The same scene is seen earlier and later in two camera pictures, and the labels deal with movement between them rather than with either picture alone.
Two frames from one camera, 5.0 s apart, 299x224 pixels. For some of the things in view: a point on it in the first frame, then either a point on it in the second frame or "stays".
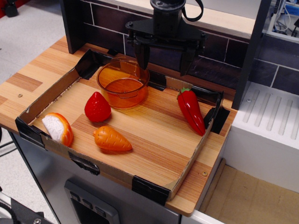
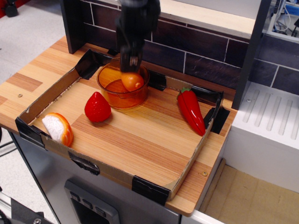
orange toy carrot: (108, 138) to (132, 81)
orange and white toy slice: (58, 128) stays
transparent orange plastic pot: (123, 84) stays
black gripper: (167, 28) to (136, 20)
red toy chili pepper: (192, 110) stays
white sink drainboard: (263, 141) stays
